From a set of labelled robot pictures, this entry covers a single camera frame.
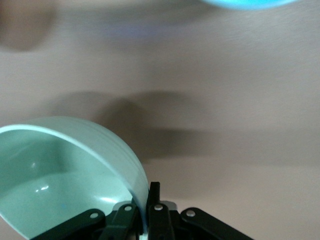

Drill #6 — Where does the brown table cloth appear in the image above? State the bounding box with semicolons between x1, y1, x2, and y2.
0;0;320;240

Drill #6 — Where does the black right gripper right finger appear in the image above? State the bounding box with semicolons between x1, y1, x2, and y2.
146;181;254;240

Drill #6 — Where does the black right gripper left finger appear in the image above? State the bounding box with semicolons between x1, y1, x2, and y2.
31;202;141;240

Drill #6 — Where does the light green bowl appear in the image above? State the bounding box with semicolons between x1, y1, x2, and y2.
0;116;150;240

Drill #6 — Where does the light blue cup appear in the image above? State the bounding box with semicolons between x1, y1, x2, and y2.
199;0;301;11

